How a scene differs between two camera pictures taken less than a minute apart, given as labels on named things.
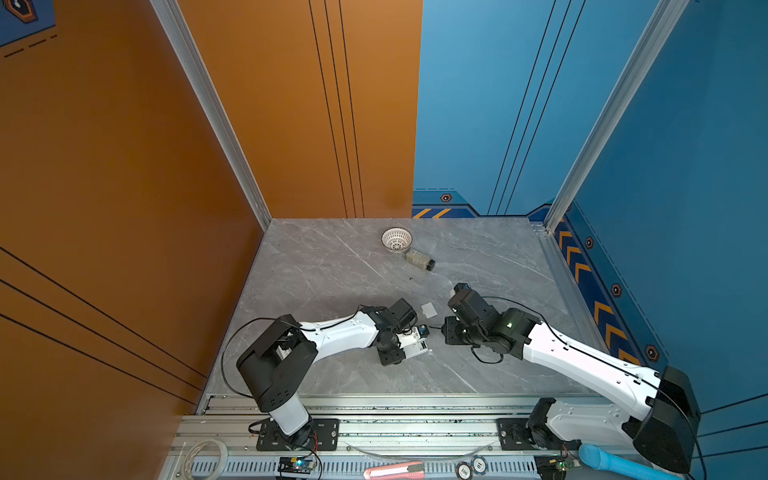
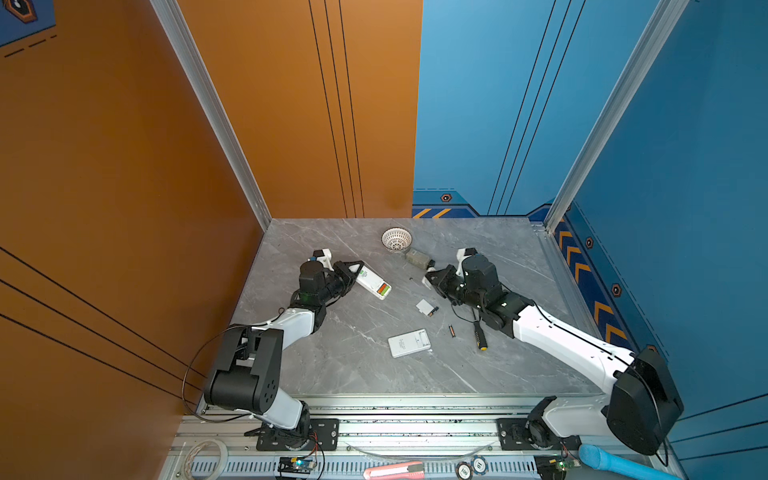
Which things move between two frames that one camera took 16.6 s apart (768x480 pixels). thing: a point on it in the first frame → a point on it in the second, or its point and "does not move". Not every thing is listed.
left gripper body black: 393,353 → 335,285
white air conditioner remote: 411,342 does not move
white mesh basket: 396,238 does not move
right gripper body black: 456,334 → 454,288
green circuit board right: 551,467 does not move
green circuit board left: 296,465 does not move
